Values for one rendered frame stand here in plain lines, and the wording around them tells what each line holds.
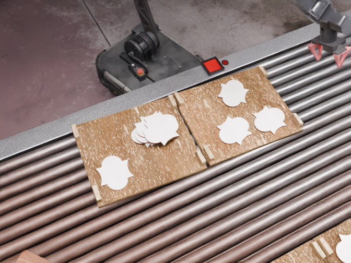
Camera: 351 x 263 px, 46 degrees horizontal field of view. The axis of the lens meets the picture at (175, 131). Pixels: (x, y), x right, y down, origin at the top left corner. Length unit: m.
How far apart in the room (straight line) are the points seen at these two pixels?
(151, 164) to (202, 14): 2.11
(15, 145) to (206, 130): 0.71
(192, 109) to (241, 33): 1.76
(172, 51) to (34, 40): 1.08
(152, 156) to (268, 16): 2.23
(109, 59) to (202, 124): 1.28
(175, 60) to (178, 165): 1.34
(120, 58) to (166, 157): 1.34
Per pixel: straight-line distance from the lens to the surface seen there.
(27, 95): 2.98
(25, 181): 1.56
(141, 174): 1.49
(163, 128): 1.54
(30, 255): 1.33
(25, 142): 1.65
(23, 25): 3.44
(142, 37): 2.63
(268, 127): 1.65
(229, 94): 1.70
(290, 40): 2.02
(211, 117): 1.63
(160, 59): 2.72
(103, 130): 1.60
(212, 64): 1.82
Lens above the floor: 2.27
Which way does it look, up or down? 57 degrees down
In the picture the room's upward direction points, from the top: 5 degrees clockwise
